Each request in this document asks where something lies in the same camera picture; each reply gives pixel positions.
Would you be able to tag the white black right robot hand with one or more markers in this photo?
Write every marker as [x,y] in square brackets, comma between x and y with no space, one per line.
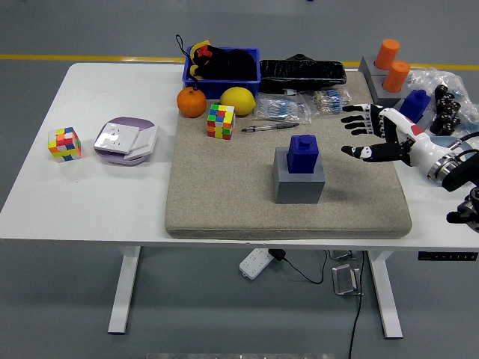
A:
[415,144]

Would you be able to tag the blue square seal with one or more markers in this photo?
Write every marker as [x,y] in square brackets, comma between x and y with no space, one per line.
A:
[301,157]
[413,102]

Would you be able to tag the orange cylinder seal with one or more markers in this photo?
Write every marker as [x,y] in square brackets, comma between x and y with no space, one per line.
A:
[387,54]
[396,76]

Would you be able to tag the black cylindrical knob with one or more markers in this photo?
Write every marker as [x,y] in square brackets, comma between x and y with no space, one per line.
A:
[445,101]
[441,129]
[444,117]
[454,122]
[442,91]
[453,107]

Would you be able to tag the crumpled clear plastic bag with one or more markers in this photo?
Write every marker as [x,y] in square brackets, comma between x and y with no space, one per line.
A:
[426,80]

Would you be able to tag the black table control panel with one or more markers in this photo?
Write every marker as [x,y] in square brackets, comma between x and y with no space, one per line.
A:
[447,256]

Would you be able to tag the black keyboard in plastic wrap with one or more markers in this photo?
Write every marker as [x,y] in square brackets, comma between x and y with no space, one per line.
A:
[303,75]

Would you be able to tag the clear bag of blue resistors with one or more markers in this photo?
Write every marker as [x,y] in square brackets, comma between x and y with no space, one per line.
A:
[282,108]

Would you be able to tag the clear silver pen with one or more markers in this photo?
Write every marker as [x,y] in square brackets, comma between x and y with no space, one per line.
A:
[269,127]

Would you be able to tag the white table leg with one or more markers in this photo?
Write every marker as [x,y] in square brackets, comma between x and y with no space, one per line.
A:
[125,291]
[387,299]

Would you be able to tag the yellow lemon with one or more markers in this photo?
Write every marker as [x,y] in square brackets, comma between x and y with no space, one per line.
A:
[238,101]

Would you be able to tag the grey-brown mat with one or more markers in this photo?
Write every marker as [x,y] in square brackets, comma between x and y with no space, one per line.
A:
[224,187]

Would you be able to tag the colourful puzzle cube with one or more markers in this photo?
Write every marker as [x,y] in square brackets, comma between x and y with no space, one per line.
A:
[221,121]
[64,145]

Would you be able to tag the white power strip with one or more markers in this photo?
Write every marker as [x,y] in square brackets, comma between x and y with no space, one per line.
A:
[255,263]

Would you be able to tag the blue plastic bin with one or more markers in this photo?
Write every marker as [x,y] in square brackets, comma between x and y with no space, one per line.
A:
[221,86]

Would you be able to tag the orange fruit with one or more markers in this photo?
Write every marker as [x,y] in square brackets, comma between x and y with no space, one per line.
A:
[191,102]

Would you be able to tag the purple plate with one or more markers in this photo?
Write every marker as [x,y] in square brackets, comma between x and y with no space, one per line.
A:
[129,121]

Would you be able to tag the small metal bracket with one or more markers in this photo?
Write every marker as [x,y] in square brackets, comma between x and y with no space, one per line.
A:
[341,254]

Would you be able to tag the large metal bracket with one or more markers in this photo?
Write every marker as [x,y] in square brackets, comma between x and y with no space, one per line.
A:
[344,279]

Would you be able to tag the white wall switch panel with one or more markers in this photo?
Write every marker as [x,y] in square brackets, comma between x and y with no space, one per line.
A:
[146,140]

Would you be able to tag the white wall socket panel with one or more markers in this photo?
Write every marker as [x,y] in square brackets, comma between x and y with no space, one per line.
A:
[115,137]

